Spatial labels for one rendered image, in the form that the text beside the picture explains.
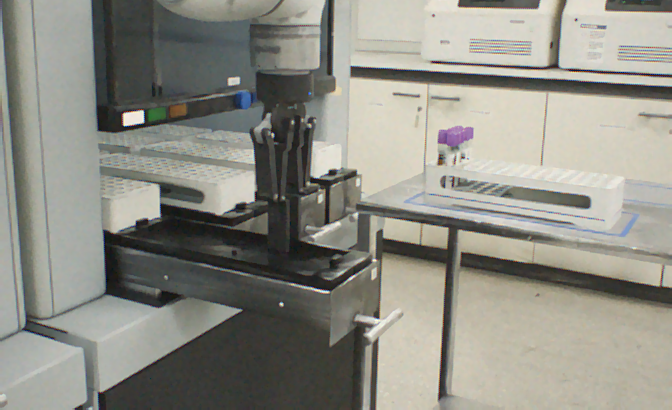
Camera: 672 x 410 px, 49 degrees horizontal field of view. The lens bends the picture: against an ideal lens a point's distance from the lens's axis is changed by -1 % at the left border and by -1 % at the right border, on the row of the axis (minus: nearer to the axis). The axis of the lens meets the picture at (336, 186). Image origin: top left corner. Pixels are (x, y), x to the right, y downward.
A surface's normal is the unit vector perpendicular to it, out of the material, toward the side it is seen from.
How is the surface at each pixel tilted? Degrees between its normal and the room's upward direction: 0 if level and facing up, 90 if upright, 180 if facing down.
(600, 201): 90
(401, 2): 90
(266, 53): 90
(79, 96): 90
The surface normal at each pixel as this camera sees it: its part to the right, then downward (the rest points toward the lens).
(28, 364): 0.02, -0.97
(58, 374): 0.88, 0.13
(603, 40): -0.46, 0.20
